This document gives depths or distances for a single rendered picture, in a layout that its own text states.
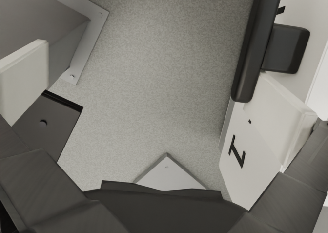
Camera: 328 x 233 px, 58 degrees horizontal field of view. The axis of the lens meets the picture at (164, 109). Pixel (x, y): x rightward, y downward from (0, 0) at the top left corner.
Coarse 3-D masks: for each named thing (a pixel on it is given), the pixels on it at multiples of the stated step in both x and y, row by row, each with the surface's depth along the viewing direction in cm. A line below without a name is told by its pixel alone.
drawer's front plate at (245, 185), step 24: (288, 0) 21; (312, 0) 18; (288, 24) 20; (312, 24) 17; (312, 48) 17; (312, 72) 17; (312, 96) 17; (240, 120) 27; (240, 144) 26; (264, 144) 22; (240, 168) 26; (264, 168) 21; (240, 192) 25
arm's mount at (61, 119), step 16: (48, 96) 32; (32, 112) 33; (48, 112) 33; (64, 112) 33; (80, 112) 33; (16, 128) 33; (32, 128) 33; (48, 128) 34; (64, 128) 34; (32, 144) 34; (48, 144) 34; (64, 144) 35
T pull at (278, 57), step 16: (256, 0) 17; (272, 0) 16; (256, 16) 17; (272, 16) 17; (256, 32) 17; (272, 32) 17; (288, 32) 17; (304, 32) 17; (256, 48) 17; (272, 48) 18; (288, 48) 18; (304, 48) 18; (240, 64) 18; (256, 64) 18; (272, 64) 18; (288, 64) 18; (240, 80) 18; (256, 80) 18; (240, 96) 19
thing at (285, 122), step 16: (272, 80) 17; (256, 96) 18; (272, 96) 16; (288, 96) 15; (256, 112) 18; (272, 112) 16; (288, 112) 14; (304, 112) 13; (256, 128) 18; (272, 128) 16; (288, 128) 14; (304, 128) 13; (272, 144) 15; (288, 144) 14; (288, 160) 14
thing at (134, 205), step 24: (96, 192) 7; (120, 192) 7; (144, 192) 7; (168, 192) 7; (192, 192) 8; (216, 192) 8; (120, 216) 6; (144, 216) 6; (168, 216) 7; (192, 216) 7; (216, 216) 7
